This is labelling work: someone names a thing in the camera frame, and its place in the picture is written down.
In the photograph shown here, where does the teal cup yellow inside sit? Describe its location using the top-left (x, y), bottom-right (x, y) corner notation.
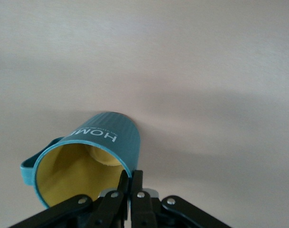
top-left (20, 111), bottom-right (141, 209)

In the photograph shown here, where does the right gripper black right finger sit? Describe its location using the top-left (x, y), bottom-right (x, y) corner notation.
top-left (131, 170), bottom-right (233, 228)

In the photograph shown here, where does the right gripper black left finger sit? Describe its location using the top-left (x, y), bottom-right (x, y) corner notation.
top-left (6, 170), bottom-right (130, 228)

